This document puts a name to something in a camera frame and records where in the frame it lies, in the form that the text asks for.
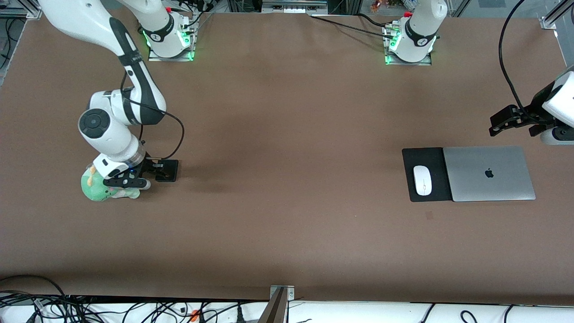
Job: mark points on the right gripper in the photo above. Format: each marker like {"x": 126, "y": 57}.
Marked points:
{"x": 148, "y": 167}

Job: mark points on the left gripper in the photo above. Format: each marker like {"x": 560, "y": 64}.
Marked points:
{"x": 536, "y": 109}

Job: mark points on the small black square box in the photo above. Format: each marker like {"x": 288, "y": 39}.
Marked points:
{"x": 171, "y": 170}

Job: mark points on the white computer mouse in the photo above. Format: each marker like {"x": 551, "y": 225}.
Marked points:
{"x": 422, "y": 179}

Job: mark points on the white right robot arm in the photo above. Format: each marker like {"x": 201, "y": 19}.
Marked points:
{"x": 89, "y": 18}

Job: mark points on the black mouse pad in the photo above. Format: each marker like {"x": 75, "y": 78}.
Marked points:
{"x": 408, "y": 154}

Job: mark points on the green dinosaur plush toy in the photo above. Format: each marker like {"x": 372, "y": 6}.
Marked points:
{"x": 94, "y": 190}

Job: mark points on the silver laptop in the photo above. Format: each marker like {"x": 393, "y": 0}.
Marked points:
{"x": 489, "y": 172}

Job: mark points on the orange plug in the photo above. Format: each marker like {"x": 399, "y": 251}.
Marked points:
{"x": 194, "y": 315}

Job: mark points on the grey metal device box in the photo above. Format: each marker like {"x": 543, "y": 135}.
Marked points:
{"x": 293, "y": 6}

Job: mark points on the white shelf board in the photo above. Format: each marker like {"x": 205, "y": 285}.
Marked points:
{"x": 358, "y": 314}

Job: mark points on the aluminium frame profile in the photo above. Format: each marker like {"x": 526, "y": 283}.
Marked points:
{"x": 27, "y": 11}
{"x": 554, "y": 18}

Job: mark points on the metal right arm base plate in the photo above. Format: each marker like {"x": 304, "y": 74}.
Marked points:
{"x": 170, "y": 58}

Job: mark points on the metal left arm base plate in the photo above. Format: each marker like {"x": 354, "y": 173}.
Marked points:
{"x": 408, "y": 62}

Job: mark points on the aluminium bracket post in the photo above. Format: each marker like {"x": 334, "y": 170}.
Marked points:
{"x": 278, "y": 309}

